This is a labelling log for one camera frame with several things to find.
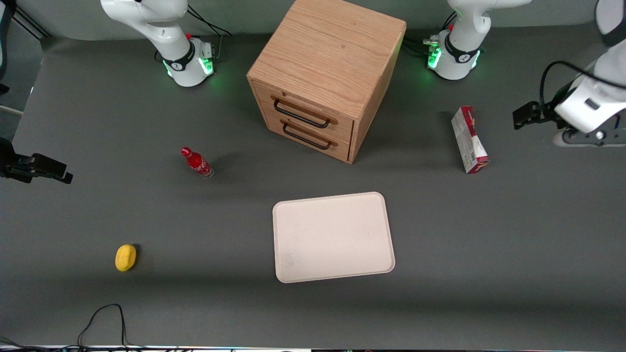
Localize red cola bottle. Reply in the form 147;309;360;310
180;147;214;179

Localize wooden drawer cabinet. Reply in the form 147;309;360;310
246;0;407;164

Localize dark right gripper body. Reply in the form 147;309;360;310
0;138;23;180

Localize black right arm base cables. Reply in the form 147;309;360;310
186;6;233;59

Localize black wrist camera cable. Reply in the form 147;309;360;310
539;61;626;107

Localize wooden drawer front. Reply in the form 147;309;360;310
250;80;355;143
263;111;352;162

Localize black arm base cables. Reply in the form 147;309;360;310
186;6;233;59
405;11;458;55

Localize yellow lemon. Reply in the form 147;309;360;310
115;244;137;272

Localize black left arm base cables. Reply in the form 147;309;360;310
405;11;458;55

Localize black metal drawer handle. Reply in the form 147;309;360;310
272;99;332;129
282;122;333;150

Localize red cookie box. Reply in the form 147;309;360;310
450;106;490;175

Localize black looped table cable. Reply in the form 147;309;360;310
77;304;129;349

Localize beige rectangular tray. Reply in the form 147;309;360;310
272;192;396;284

